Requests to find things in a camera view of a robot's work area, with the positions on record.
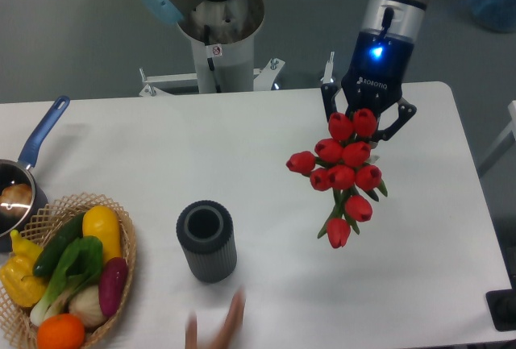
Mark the orange fruit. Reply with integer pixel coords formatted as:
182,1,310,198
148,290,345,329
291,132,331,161
36,314,85,349

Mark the yellow squash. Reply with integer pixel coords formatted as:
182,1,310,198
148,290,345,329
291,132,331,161
82,206,122,264

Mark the blurred human hand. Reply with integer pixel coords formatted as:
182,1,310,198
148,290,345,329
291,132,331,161
185,289,246,349

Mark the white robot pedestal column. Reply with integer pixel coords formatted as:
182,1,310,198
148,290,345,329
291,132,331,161
178,0,264,93

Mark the white furniture leg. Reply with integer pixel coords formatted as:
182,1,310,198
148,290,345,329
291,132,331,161
476,101,515,178

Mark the dark grey ribbed vase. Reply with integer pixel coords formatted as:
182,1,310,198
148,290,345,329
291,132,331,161
176,200,237,284

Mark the black device at edge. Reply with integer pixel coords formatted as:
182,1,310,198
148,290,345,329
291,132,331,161
485,289,515,331

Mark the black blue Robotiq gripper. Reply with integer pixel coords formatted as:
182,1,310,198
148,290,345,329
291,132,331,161
320,31,417,143

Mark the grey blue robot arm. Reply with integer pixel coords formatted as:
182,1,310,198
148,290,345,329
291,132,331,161
140,0,429,143

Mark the green bok choy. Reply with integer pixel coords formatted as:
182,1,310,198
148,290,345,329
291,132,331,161
30,236,103,326

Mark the yellow bell pepper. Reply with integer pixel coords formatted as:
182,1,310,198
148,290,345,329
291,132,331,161
1,230,48,308

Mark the dark green cucumber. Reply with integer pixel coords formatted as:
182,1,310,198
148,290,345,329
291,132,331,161
32,212,85,277

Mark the beige garlic bulb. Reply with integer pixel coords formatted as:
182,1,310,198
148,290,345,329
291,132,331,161
68,285,107,328

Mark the white metal base frame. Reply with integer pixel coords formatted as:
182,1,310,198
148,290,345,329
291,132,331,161
138,51,336,98

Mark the blue handled saucepan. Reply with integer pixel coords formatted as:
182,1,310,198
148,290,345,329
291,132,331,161
1,96,70,253

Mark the red tulip bouquet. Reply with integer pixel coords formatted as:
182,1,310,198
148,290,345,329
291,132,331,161
286,109,388,249

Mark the brown bread roll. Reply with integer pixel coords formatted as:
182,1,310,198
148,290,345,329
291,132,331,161
1,184,32,218

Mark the purple sweet potato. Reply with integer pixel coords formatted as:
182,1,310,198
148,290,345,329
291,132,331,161
98,257,128,318

